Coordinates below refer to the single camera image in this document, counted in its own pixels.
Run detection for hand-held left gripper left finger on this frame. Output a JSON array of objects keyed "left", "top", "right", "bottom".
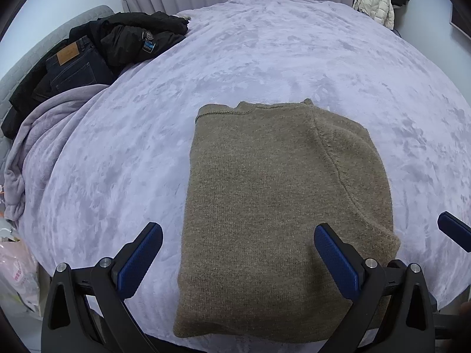
[{"left": 40, "top": 222, "right": 163, "bottom": 353}]

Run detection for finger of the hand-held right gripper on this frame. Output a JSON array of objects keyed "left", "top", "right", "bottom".
[
  {"left": 435, "top": 312, "right": 466, "bottom": 339},
  {"left": 437, "top": 211, "right": 471, "bottom": 254}
]

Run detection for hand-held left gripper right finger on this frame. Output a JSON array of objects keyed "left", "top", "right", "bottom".
[{"left": 314, "top": 222, "right": 437, "bottom": 353}]

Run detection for brown knit sweater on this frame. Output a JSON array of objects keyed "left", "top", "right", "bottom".
[{"left": 173, "top": 97, "right": 402, "bottom": 342}]

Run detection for pink plastic bag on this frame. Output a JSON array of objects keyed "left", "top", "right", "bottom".
[{"left": 0, "top": 228, "right": 42, "bottom": 319}]

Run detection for grey fleece blanket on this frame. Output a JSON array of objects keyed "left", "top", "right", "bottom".
[{"left": 4, "top": 84, "right": 111, "bottom": 221}]

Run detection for dark blue jeans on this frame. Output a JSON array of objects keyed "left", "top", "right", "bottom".
[{"left": 32, "top": 36, "right": 115, "bottom": 100}]

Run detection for black jacket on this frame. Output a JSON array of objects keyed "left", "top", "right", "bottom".
[{"left": 2, "top": 11, "right": 190, "bottom": 138}]

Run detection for lavender bed blanket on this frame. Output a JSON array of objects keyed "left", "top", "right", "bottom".
[{"left": 16, "top": 0, "right": 471, "bottom": 353}]

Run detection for cream puffer jacket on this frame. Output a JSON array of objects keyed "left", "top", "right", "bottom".
[{"left": 352, "top": 0, "right": 395, "bottom": 30}]

